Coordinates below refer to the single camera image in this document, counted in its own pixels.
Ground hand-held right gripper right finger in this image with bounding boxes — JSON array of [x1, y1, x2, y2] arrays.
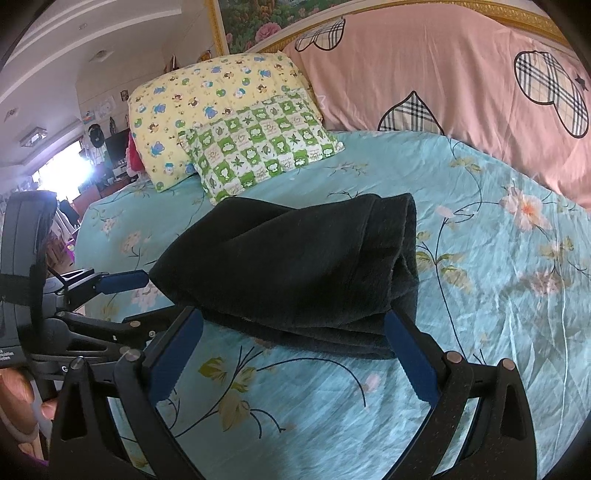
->
[[383, 308, 539, 480]]

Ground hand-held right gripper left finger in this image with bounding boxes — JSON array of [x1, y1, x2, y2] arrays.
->
[[48, 306, 206, 480]]

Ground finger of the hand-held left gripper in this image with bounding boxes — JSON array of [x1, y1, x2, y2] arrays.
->
[[47, 269, 151, 311], [56, 307, 182, 353]]

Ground black pants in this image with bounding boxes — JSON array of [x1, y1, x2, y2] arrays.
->
[[148, 192, 421, 361]]

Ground person's left hand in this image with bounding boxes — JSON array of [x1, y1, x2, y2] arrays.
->
[[0, 370, 58, 459]]

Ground teal floral bed sheet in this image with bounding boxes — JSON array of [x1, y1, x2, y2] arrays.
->
[[73, 130, 591, 480]]

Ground red cloth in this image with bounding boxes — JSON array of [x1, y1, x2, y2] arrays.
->
[[126, 136, 147, 178]]

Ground square ceiling light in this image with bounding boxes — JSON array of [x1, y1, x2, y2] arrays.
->
[[18, 126, 49, 147]]

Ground yellow cartoon print pillow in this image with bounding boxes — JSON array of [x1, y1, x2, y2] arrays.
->
[[126, 52, 325, 193]]

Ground green checked pillow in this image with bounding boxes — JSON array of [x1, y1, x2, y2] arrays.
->
[[178, 89, 347, 206]]

